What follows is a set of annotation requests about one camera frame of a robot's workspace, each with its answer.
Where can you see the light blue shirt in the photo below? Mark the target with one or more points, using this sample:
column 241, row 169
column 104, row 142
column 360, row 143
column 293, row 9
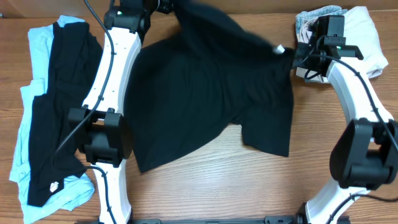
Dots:
column 76, row 190

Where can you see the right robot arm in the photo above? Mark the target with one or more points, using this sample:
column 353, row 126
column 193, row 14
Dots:
column 365, row 156

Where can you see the folded denim garment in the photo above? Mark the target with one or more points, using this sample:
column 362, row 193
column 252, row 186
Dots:
column 305, row 20

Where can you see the black t-shirt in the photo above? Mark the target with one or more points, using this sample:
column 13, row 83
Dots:
column 183, row 91

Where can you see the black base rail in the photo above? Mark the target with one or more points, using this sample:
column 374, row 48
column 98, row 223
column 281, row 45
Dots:
column 211, row 221

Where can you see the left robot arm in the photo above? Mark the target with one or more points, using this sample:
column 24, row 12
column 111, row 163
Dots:
column 99, row 127

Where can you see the beige folded shorts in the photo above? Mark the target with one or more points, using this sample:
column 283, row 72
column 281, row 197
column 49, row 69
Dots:
column 351, row 35

